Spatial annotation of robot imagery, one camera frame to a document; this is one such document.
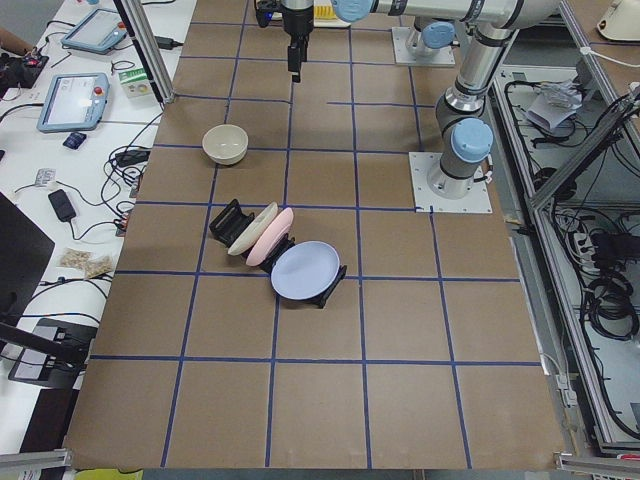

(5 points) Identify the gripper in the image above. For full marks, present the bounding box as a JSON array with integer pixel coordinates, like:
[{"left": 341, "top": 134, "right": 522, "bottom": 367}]
[{"left": 282, "top": 0, "right": 314, "bottom": 83}]

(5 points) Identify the blue plate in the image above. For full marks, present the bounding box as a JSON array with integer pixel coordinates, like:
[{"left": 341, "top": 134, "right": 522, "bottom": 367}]
[{"left": 271, "top": 241, "right": 340, "bottom": 300}]

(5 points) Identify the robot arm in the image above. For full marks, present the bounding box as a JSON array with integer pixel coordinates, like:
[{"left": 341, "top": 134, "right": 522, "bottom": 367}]
[
  {"left": 406, "top": 17, "right": 455, "bottom": 63},
  {"left": 331, "top": 0, "right": 559, "bottom": 200}
]

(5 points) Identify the pink plate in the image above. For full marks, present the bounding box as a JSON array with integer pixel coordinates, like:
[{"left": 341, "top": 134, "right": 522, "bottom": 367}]
[{"left": 246, "top": 207, "right": 294, "bottom": 267}]

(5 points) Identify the cream plate in rack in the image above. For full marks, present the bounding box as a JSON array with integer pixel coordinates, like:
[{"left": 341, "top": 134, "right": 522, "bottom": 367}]
[{"left": 227, "top": 202, "right": 278, "bottom": 256}]

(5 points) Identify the cream bowl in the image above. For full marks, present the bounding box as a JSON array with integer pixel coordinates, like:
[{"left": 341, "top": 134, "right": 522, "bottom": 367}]
[{"left": 202, "top": 124, "right": 249, "bottom": 166}]

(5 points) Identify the green white box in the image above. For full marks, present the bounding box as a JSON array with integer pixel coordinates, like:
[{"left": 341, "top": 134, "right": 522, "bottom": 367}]
[{"left": 118, "top": 68, "right": 152, "bottom": 98}]

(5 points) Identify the black dish rack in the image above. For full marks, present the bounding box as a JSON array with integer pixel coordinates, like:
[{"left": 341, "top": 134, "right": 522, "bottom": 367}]
[{"left": 209, "top": 199, "right": 347, "bottom": 308}]

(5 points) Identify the far teach pendant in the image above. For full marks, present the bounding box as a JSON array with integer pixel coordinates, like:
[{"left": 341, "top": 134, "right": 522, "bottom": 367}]
[{"left": 61, "top": 8, "right": 127, "bottom": 54}]

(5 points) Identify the teach pendant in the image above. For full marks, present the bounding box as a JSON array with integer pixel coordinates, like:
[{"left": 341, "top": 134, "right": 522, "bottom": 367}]
[
  {"left": 37, "top": 72, "right": 110, "bottom": 133},
  {"left": 61, "top": 8, "right": 127, "bottom": 54}
]

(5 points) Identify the black power adapter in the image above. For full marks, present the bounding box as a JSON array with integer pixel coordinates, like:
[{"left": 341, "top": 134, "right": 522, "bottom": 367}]
[{"left": 115, "top": 148, "right": 150, "bottom": 168}]

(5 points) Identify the near teach pendant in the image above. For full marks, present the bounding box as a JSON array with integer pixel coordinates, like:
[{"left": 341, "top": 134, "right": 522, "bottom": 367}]
[{"left": 37, "top": 72, "right": 110, "bottom": 133}]

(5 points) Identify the black phone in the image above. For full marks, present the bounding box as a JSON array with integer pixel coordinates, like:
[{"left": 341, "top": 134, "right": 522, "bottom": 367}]
[{"left": 48, "top": 189, "right": 76, "bottom": 222}]

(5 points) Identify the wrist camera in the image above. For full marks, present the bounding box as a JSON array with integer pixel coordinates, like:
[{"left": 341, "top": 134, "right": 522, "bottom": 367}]
[{"left": 254, "top": 0, "right": 282, "bottom": 28}]

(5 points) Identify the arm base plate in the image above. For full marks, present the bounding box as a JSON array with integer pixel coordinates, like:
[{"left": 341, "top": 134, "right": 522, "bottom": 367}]
[
  {"left": 409, "top": 152, "right": 492, "bottom": 214},
  {"left": 392, "top": 27, "right": 455, "bottom": 68}
]

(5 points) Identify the aluminium frame post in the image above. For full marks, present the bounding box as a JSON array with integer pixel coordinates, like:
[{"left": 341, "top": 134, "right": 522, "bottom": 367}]
[{"left": 113, "top": 0, "right": 175, "bottom": 105}]

